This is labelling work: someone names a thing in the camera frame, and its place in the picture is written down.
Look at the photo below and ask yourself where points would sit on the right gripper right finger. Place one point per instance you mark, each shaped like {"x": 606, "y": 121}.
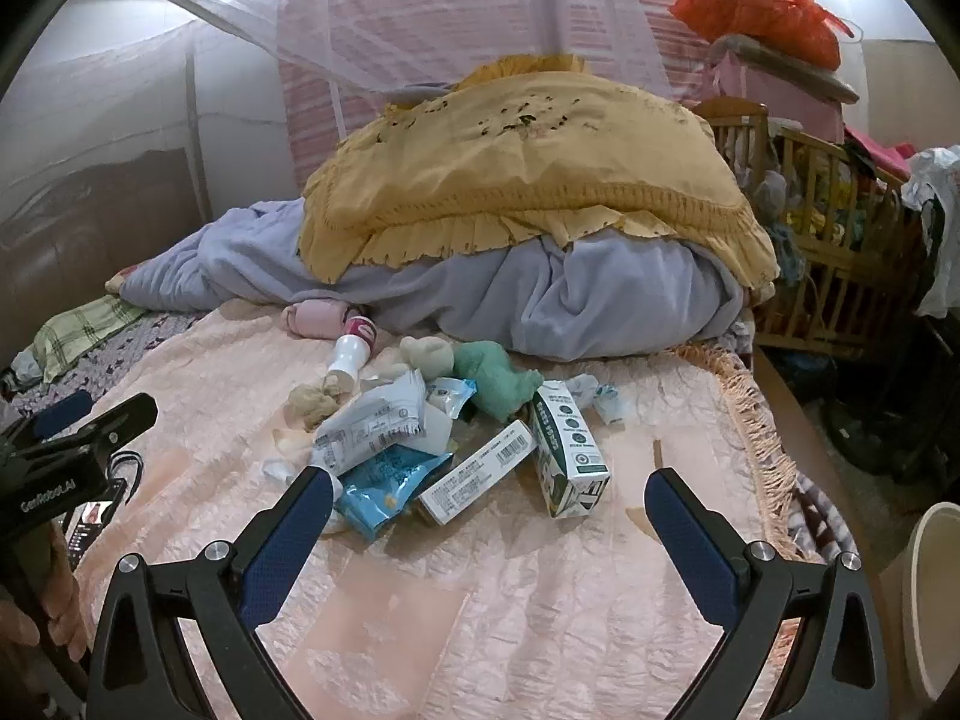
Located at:
{"x": 835, "y": 667}

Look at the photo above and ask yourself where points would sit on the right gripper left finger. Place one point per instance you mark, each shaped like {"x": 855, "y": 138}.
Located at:
{"x": 141, "y": 665}

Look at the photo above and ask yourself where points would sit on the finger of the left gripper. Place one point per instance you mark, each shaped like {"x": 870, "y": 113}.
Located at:
{"x": 57, "y": 417}
{"x": 99, "y": 437}

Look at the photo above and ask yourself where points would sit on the beige sock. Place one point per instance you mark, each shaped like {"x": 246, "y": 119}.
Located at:
{"x": 311, "y": 405}

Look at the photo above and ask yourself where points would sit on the green white milk carton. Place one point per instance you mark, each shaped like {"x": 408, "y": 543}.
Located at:
{"x": 572, "y": 473}

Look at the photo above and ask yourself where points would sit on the white tissue wrapper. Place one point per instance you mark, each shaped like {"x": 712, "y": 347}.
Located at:
{"x": 589, "y": 394}

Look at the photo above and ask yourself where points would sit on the blue snack bag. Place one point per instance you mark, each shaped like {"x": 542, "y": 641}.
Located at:
{"x": 378, "y": 490}

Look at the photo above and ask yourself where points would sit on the white long medicine box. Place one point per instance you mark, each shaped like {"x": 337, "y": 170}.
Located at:
{"x": 457, "y": 490}

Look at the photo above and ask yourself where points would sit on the beige plush toy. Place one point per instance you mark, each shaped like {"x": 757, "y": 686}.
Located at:
{"x": 433, "y": 357}

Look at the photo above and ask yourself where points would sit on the small blue white wrapper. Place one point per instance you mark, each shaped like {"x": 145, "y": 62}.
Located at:
{"x": 450, "y": 395}

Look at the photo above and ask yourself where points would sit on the cream trash bucket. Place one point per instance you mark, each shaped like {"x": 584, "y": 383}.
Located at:
{"x": 921, "y": 591}

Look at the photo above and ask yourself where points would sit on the person left hand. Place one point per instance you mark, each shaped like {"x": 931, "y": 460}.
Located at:
{"x": 60, "y": 598}

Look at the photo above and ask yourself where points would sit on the green plaid cloth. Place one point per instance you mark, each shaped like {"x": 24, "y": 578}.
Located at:
{"x": 65, "y": 338}

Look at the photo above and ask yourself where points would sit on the white pink bottle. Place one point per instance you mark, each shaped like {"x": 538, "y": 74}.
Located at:
{"x": 352, "y": 351}

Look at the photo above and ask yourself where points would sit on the pink quilted bedspread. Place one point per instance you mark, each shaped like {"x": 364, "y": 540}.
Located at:
{"x": 503, "y": 613}

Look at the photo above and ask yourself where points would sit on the grey blue blanket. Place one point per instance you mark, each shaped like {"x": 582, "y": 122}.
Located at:
{"x": 604, "y": 296}

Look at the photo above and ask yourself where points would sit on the wooden baby crib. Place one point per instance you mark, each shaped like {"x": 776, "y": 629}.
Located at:
{"x": 851, "y": 254}

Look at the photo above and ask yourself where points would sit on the white crumpled clothing pile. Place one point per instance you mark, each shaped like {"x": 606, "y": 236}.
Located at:
{"x": 932, "y": 190}

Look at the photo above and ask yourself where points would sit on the yellow frilled pillow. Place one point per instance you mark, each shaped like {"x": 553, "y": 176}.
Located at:
{"x": 526, "y": 147}

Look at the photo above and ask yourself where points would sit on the orange mesh bag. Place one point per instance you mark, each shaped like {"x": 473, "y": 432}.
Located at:
{"x": 801, "y": 29}

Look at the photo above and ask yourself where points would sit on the wooden bed frame rail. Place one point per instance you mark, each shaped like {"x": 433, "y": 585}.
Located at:
{"x": 808, "y": 450}

